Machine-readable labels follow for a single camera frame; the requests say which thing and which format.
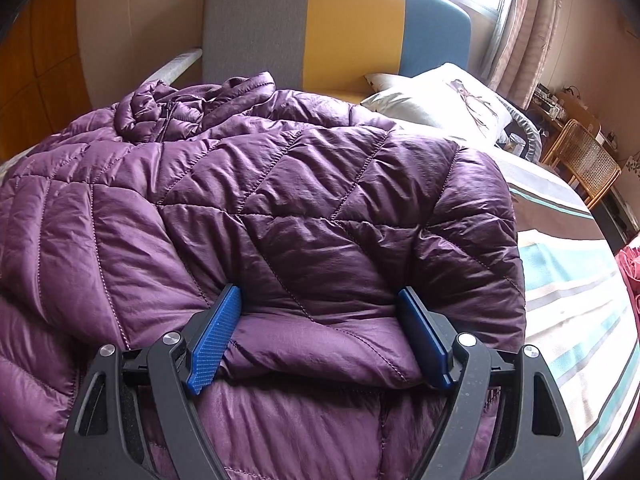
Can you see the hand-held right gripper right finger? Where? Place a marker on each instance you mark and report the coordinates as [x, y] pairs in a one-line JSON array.
[[425, 340]]

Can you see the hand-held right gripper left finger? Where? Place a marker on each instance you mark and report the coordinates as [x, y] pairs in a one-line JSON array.
[[215, 345]]

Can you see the purple quilted down jacket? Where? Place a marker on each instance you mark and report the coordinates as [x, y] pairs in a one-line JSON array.
[[280, 200]]

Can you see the striped bed sheet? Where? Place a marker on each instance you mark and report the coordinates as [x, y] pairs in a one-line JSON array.
[[560, 285]]

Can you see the red ruffled blanket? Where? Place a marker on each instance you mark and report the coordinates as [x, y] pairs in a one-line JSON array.
[[631, 270]]

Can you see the white deer print pillow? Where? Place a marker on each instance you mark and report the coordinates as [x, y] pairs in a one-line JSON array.
[[450, 97]]

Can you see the rattan chair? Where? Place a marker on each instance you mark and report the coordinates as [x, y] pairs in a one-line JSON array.
[[590, 160]]

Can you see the small grey pillow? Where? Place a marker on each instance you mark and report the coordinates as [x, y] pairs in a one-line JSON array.
[[382, 81]]

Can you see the cluttered wooden desk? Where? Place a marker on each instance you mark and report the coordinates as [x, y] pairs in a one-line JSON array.
[[575, 105]]

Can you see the pink patterned curtain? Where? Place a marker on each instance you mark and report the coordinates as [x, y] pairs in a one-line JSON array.
[[530, 35]]

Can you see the grey yellow blue sofa chair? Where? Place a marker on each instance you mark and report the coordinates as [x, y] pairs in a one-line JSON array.
[[260, 20]]

